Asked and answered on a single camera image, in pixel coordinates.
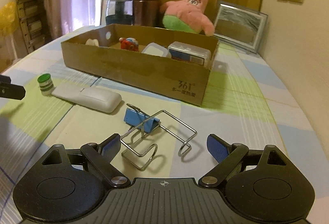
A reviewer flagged cream wooden chair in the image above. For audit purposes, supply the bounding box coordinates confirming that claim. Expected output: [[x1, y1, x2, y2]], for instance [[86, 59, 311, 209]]
[[100, 0, 108, 25]]

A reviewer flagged blue binder clip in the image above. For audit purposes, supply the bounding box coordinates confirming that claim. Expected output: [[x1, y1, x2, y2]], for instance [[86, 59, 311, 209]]
[[124, 104, 160, 133]]

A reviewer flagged wooden folding rack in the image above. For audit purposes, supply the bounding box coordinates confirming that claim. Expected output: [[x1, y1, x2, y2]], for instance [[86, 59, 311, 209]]
[[16, 0, 52, 53]]

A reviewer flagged silver picture frame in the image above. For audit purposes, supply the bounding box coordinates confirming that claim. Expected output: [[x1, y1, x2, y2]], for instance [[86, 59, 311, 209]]
[[214, 1, 268, 54]]

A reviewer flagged cardboard carton on floor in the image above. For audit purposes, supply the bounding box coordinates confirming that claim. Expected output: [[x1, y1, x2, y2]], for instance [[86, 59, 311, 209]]
[[0, 35, 16, 73]]

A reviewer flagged white round object in box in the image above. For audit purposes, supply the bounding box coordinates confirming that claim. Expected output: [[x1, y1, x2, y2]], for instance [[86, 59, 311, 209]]
[[85, 39, 99, 46]]

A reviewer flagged Doraemon red keychain toy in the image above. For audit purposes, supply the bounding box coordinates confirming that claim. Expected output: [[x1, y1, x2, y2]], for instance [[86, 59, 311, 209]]
[[119, 38, 139, 52]]

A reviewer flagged green white cap stack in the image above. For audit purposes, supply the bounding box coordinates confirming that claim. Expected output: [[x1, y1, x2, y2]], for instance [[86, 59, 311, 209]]
[[37, 73, 55, 96]]

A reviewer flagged white remote control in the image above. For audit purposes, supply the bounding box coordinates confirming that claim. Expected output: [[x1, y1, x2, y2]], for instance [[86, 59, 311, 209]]
[[51, 84, 122, 113]]

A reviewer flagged glass humidifier dark base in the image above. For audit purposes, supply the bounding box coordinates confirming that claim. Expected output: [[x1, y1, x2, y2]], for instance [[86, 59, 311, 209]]
[[105, 0, 133, 25]]

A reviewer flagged brown cardboard box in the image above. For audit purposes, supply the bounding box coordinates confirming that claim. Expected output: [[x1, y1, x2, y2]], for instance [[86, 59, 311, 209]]
[[61, 24, 218, 106]]

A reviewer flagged clear plastic box with label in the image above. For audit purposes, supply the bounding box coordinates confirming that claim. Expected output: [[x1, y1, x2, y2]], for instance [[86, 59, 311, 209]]
[[168, 42, 211, 68]]

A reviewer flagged white square lidded container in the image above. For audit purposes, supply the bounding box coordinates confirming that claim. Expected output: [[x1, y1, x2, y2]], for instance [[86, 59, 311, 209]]
[[142, 43, 171, 58]]

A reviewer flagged brown thermos bottle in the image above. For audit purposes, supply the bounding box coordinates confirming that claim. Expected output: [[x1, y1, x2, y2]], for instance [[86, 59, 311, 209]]
[[133, 0, 160, 27]]

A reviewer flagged metal wire holder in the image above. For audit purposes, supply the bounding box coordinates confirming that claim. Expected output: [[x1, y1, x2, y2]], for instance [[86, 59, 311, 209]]
[[120, 109, 197, 171]]

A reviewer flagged yellow plastic bag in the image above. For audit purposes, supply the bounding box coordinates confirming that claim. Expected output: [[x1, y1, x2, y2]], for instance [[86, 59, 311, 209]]
[[0, 1, 19, 36]]

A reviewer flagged pink Patrick star plush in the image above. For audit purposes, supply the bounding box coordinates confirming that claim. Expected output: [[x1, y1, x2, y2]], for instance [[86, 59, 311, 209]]
[[160, 0, 215, 36]]

